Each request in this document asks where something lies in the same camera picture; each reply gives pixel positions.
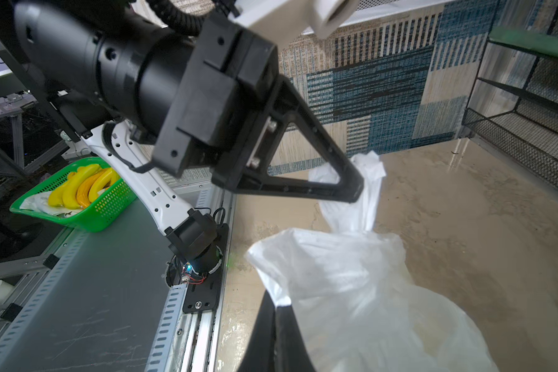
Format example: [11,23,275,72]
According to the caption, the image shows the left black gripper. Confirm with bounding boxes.
[150,13,364,203]

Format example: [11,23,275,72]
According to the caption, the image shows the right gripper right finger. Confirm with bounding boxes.
[275,306,315,372]

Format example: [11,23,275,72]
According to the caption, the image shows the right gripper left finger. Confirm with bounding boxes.
[237,292,276,372]

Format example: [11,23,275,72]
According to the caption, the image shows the white plastic bag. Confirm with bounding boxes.
[245,152,497,371]

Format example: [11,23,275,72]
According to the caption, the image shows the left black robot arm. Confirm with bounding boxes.
[13,1,364,275]

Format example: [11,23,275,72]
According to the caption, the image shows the green plastic basket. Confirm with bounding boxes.
[9,157,136,233]

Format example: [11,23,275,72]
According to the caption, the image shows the yellow bananas in green basket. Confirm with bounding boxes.
[47,164,120,210]

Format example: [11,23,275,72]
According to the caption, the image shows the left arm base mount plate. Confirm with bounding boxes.
[165,223,230,314]

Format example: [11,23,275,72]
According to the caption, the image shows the black wire shelf rack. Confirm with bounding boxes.
[461,1,558,190]

